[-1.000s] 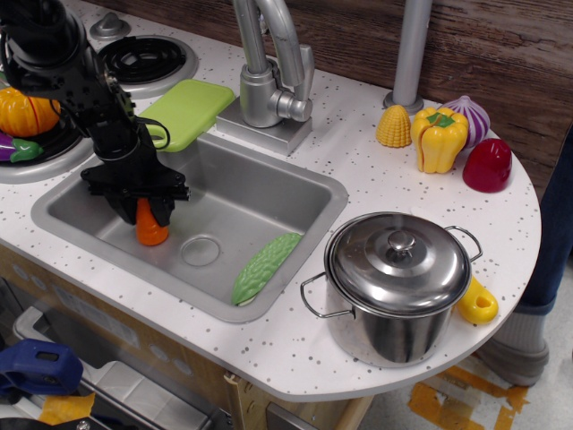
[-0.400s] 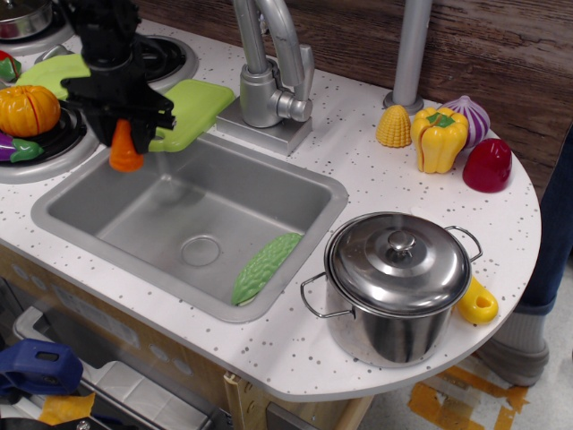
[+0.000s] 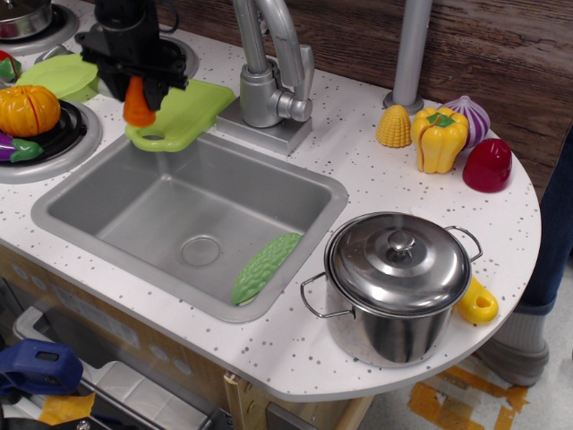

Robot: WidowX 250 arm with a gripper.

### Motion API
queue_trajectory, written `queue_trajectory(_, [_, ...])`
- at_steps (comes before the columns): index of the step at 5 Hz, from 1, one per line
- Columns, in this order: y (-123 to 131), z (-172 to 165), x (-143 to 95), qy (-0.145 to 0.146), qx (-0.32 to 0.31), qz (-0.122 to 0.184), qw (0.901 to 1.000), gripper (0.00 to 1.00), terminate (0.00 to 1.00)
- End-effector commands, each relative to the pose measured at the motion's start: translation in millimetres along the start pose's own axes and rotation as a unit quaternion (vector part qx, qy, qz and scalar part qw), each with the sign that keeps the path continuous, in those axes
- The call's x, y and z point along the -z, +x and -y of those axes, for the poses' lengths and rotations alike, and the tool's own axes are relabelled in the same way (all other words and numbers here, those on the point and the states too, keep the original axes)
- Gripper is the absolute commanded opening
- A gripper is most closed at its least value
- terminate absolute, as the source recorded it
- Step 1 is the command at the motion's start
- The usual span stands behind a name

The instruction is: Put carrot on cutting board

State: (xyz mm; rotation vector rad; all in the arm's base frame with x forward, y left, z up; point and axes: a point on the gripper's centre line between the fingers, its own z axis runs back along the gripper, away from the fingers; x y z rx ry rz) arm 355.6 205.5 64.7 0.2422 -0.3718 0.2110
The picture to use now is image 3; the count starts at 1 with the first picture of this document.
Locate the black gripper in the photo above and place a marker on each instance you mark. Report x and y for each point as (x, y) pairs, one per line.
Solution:
(120, 54)

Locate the orange toy carrot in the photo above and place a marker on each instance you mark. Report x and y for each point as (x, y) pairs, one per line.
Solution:
(136, 110)

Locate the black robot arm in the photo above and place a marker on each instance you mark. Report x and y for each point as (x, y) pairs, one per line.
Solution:
(123, 15)

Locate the green plastic cutting board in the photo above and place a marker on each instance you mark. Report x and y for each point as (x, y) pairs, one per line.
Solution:
(184, 115)

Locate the rear black stove burner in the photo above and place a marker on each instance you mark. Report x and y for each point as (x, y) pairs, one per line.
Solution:
(191, 59)

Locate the green plastic plate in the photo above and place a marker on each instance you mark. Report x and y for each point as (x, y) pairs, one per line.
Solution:
(68, 77)

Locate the front left stove burner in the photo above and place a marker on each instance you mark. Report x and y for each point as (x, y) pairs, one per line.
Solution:
(74, 138)

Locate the silver stove knob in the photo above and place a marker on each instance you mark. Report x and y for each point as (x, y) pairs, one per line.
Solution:
(55, 50)

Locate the orange toy pumpkin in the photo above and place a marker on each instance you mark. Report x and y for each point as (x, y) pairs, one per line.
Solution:
(28, 110)

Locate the red green toy vegetable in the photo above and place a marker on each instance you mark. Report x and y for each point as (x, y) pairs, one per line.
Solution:
(10, 68)

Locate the small steel pan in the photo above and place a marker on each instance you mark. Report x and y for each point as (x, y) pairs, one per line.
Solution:
(22, 19)

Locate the purple toy eggplant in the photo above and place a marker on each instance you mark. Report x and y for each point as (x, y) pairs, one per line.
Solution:
(16, 150)

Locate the silver toy faucet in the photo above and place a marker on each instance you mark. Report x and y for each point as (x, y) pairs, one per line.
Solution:
(274, 107)

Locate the silver toy sink basin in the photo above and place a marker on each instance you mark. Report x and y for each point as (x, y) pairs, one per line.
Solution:
(188, 222)

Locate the green toy bitter gourd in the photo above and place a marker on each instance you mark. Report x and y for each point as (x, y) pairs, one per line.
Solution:
(255, 275)

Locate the yellow toy corn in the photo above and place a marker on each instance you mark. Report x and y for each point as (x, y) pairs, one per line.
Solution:
(393, 130)

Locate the grey metal pole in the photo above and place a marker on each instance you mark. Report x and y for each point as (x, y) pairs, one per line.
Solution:
(415, 24)

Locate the blue clamp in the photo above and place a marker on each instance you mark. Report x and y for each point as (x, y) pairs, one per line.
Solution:
(40, 367)

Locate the yellow toy bell pepper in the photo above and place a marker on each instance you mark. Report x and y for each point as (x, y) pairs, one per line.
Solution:
(439, 135)

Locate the stainless steel pot lid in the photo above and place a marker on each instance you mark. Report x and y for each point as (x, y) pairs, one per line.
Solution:
(396, 264)

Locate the purple toy onion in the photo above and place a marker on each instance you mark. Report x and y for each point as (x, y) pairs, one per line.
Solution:
(477, 118)

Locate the red toy fruit half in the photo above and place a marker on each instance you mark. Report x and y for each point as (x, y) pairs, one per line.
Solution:
(488, 166)

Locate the blue jeans leg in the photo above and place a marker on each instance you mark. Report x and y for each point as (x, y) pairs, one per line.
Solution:
(556, 240)

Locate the grey sock foot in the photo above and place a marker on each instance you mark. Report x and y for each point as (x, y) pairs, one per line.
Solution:
(518, 352)

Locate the yellow plastic utensil handle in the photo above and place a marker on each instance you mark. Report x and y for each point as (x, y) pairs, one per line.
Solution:
(478, 305)

